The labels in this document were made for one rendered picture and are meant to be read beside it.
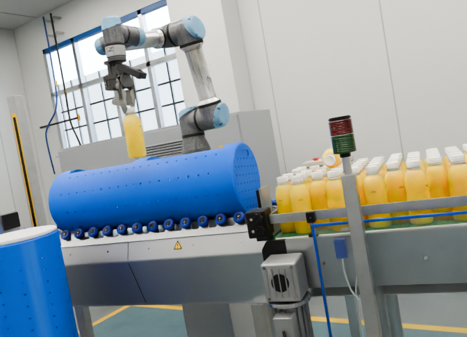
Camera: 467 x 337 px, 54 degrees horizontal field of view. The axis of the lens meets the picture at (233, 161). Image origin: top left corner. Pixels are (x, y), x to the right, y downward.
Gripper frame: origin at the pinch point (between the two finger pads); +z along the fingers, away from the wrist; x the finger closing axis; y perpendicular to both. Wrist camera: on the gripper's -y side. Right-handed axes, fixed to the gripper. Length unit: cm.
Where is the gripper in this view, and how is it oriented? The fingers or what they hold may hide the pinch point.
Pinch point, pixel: (129, 110)
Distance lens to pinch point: 179.9
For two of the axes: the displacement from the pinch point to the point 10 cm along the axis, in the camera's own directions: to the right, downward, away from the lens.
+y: -9.0, 1.1, 4.1
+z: 1.5, 9.9, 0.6
